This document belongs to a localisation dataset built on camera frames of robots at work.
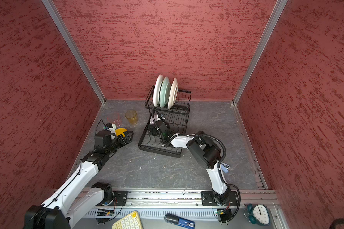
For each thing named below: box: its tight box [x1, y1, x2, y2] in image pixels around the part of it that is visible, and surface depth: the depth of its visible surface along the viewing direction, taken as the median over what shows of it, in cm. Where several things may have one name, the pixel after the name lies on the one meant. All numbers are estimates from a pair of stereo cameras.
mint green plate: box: [159, 76, 172, 109], surface depth 81 cm
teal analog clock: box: [243, 203, 271, 226], surface depth 68 cm
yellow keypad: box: [111, 210, 143, 229], surface depth 67 cm
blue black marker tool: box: [164, 213, 196, 229], surface depth 66 cm
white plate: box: [153, 74, 164, 108], surface depth 80 cm
